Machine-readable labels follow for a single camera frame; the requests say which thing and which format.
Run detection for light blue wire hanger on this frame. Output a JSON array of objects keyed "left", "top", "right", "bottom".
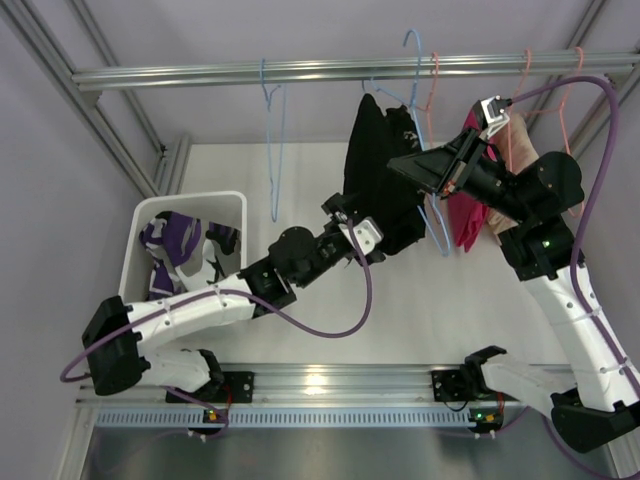
[{"left": 259, "top": 58, "right": 288, "bottom": 223}]

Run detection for purple camouflage trousers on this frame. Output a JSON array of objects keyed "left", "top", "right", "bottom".
[{"left": 138, "top": 211, "right": 241, "bottom": 300}]

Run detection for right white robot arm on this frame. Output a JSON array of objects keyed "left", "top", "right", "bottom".
[{"left": 388, "top": 128, "right": 639, "bottom": 453}]

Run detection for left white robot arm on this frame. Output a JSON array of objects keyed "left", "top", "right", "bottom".
[{"left": 81, "top": 194, "right": 384, "bottom": 396}]

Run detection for pink trousers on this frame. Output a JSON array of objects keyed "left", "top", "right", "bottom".
[{"left": 447, "top": 102, "right": 501, "bottom": 254}]

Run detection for black patterned trousers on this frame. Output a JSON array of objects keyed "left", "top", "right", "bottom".
[{"left": 385, "top": 105, "right": 422, "bottom": 154}]

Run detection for beige trousers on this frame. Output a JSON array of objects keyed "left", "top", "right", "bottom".
[{"left": 486, "top": 114, "right": 539, "bottom": 236}]

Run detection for white plastic basket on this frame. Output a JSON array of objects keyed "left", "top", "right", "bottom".
[{"left": 118, "top": 191, "right": 248, "bottom": 303}]

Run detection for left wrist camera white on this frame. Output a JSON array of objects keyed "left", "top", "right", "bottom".
[{"left": 338, "top": 217, "right": 383, "bottom": 255}]

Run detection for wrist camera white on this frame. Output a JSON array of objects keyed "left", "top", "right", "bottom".
[
  {"left": 471, "top": 95, "right": 512, "bottom": 141},
  {"left": 338, "top": 217, "right": 383, "bottom": 255}
]

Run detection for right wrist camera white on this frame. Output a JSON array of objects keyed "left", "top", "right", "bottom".
[{"left": 471, "top": 95, "right": 512, "bottom": 141}]

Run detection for salmon wire hanger middle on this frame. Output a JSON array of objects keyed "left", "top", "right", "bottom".
[{"left": 506, "top": 48, "right": 532, "bottom": 171}]

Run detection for right aluminium frame post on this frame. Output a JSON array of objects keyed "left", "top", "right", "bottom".
[{"left": 527, "top": 1, "right": 639, "bottom": 159}]

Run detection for aluminium frame post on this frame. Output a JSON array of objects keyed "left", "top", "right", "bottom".
[
  {"left": 0, "top": 0, "right": 191, "bottom": 201},
  {"left": 527, "top": 1, "right": 639, "bottom": 159}
]

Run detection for salmon wire hanger right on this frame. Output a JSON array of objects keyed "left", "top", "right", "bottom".
[{"left": 524, "top": 46, "right": 587, "bottom": 219}]

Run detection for aluminium hanging rail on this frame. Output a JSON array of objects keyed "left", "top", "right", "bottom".
[{"left": 71, "top": 49, "right": 639, "bottom": 92}]

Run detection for grey slotted cable duct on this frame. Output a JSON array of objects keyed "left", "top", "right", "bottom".
[{"left": 95, "top": 406, "right": 497, "bottom": 429}]

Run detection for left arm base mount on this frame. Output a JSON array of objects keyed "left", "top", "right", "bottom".
[{"left": 187, "top": 371, "right": 255, "bottom": 404}]

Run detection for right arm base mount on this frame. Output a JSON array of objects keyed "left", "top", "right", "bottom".
[{"left": 430, "top": 366, "right": 478, "bottom": 403}]

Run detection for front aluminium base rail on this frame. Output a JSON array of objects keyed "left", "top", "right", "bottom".
[{"left": 74, "top": 363, "right": 574, "bottom": 408}]

